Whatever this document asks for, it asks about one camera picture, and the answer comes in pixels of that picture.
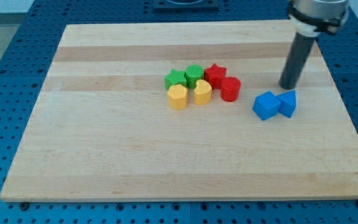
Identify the blue triangle block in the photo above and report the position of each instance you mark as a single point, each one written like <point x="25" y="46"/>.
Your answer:
<point x="288" y="103"/>

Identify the yellow heart block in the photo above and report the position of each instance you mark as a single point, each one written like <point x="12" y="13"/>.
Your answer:
<point x="202" y="92"/>

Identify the red star block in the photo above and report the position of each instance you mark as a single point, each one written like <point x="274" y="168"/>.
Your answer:
<point x="214" y="75"/>

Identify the wooden board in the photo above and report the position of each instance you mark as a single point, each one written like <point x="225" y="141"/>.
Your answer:
<point x="102" y="130"/>

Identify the yellow hexagon block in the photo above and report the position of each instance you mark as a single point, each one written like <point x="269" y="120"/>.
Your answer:
<point x="177" y="97"/>

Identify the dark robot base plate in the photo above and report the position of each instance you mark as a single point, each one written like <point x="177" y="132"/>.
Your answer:
<point x="185" y="4"/>

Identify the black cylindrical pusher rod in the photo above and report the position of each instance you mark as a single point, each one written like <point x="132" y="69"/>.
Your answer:
<point x="297" y="57"/>

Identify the red cylinder block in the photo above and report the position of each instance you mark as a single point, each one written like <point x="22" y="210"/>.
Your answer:
<point x="230" y="88"/>

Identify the green cylinder block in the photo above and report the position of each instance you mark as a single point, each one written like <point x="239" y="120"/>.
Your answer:
<point x="193" y="73"/>

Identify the green star block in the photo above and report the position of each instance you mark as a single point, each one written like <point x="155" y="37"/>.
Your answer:
<point x="175" y="77"/>

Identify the blue cube block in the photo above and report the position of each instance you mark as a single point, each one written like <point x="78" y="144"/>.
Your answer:
<point x="266" y="105"/>

